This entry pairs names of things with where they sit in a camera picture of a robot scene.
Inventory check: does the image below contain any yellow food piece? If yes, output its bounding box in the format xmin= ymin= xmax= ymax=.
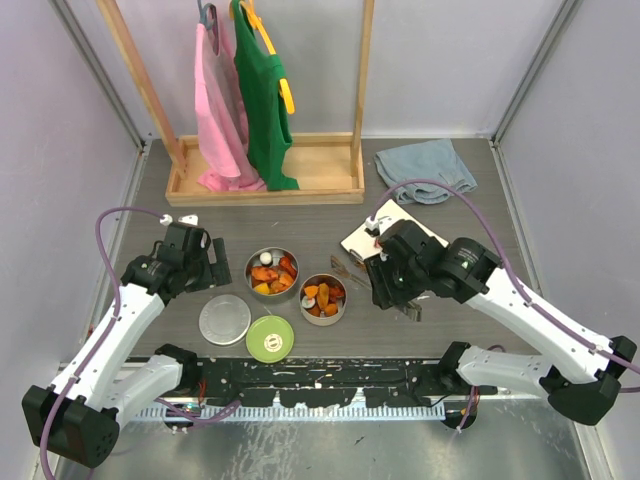
xmin=254 ymin=283 xmax=271 ymax=295

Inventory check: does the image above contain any round steel lid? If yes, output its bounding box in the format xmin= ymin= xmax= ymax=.
xmin=198 ymin=294 xmax=252 ymax=346

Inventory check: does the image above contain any large round steel tin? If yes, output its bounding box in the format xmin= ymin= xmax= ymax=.
xmin=245 ymin=247 xmax=300 ymax=302

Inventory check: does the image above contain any red food piece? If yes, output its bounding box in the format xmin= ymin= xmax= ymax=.
xmin=278 ymin=256 xmax=297 ymax=279

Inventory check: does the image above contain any red bacon piece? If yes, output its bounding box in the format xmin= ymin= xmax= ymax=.
xmin=329 ymin=285 xmax=346 ymax=304

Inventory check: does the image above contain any green round lid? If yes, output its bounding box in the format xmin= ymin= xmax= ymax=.
xmin=245 ymin=315 xmax=295 ymax=364

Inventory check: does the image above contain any small sushi roll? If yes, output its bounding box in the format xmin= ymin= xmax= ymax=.
xmin=301 ymin=297 xmax=316 ymax=309

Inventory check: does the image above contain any orange fried food piece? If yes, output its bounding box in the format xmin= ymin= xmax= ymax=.
xmin=303 ymin=285 xmax=319 ymax=299

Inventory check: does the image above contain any small steel bowl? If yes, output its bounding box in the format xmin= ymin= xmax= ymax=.
xmin=298 ymin=274 xmax=347 ymax=327

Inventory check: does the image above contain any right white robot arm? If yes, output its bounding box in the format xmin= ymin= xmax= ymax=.
xmin=364 ymin=217 xmax=637 ymax=426

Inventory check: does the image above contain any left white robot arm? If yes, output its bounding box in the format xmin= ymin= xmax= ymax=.
xmin=22 ymin=222 xmax=232 ymax=478

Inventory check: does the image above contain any white square plate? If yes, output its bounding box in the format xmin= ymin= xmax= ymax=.
xmin=341 ymin=200 xmax=449 ymax=261

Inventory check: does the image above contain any folded blue towel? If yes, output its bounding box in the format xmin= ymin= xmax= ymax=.
xmin=374 ymin=139 xmax=478 ymax=205

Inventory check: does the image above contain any pink shirt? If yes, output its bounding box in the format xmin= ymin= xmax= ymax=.
xmin=194 ymin=24 xmax=266 ymax=192

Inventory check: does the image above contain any wooden clothes rack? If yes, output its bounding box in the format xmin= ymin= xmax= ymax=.
xmin=97 ymin=1 xmax=375 ymax=207

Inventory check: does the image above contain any green shirt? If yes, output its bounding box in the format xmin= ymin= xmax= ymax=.
xmin=234 ymin=4 xmax=301 ymax=192

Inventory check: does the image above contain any grey clothes hanger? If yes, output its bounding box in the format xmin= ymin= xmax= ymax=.
xmin=197 ymin=0 xmax=220 ymax=55

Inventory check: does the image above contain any yellow clothes hanger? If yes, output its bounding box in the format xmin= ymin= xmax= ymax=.
xmin=229 ymin=1 xmax=296 ymax=115

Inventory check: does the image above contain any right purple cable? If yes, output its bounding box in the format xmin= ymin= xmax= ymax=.
xmin=367 ymin=179 xmax=640 ymax=431

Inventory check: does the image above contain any purple cable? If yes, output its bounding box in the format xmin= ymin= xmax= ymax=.
xmin=367 ymin=179 xmax=640 ymax=431
xmin=37 ymin=207 xmax=243 ymax=476

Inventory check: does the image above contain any white cable duct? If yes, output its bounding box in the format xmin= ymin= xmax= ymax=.
xmin=142 ymin=399 xmax=447 ymax=422

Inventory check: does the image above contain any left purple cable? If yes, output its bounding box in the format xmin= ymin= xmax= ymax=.
xmin=37 ymin=207 xmax=243 ymax=476

